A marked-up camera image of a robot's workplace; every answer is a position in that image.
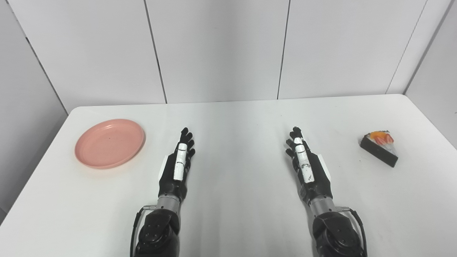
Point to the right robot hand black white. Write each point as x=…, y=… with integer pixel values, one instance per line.
x=310, y=171

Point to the pink round plate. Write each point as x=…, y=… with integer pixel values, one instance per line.
x=110, y=143

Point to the chocolate cake slice with fruit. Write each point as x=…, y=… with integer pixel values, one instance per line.
x=380, y=148

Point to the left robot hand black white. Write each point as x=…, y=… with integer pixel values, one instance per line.
x=177, y=167

